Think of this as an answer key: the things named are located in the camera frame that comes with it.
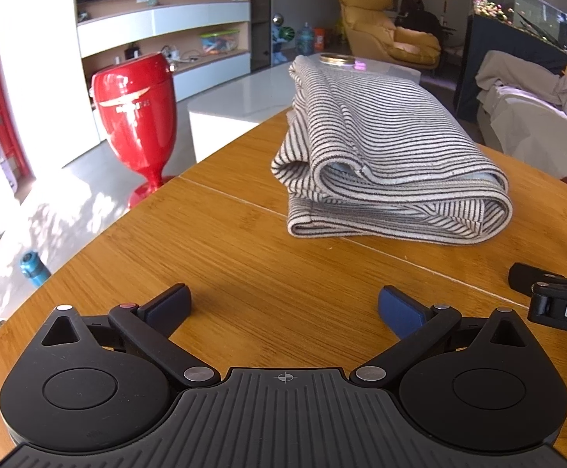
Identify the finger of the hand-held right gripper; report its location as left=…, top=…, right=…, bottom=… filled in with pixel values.
left=509, top=263, right=565, bottom=297

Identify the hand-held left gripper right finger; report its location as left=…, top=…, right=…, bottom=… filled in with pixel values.
left=350, top=286, right=532, bottom=386

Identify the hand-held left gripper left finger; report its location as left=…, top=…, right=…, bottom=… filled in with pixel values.
left=37, top=284, right=222, bottom=386

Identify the striped long-sleeve shirt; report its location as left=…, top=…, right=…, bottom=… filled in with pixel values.
left=270, top=55, right=514, bottom=246

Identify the blue bottle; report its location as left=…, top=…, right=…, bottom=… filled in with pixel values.
left=19, top=250, right=51, bottom=287

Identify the grey sofa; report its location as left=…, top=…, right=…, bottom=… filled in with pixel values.
left=475, top=75, right=567, bottom=181

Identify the red goblet-shaped appliance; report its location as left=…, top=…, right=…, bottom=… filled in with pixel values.
left=91, top=53, right=179, bottom=210

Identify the beige blanket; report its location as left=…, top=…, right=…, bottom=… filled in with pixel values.
left=475, top=50, right=567, bottom=105

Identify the white coffee table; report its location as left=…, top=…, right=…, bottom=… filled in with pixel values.
left=187, top=56, right=423, bottom=164

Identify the dark fish tank cabinet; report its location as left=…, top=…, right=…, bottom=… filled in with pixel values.
left=454, top=14, right=567, bottom=122

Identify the glass snack jar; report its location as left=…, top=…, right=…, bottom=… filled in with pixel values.
left=319, top=52, right=357, bottom=66

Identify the glass fish tank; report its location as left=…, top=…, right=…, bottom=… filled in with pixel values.
left=472, top=0, right=567, bottom=52

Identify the clear plastic storage container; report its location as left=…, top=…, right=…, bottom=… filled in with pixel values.
left=200, top=29, right=241, bottom=54

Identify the blue water jug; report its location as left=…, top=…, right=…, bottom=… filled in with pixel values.
left=295, top=23, right=316, bottom=57

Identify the yellow lounge chair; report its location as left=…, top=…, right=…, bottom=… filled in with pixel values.
left=334, top=0, right=442, bottom=70

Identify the silver ball figure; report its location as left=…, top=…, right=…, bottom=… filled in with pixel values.
left=271, top=12, right=289, bottom=54

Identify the television wall cabinet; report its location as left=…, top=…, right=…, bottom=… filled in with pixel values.
left=74, top=0, right=255, bottom=157

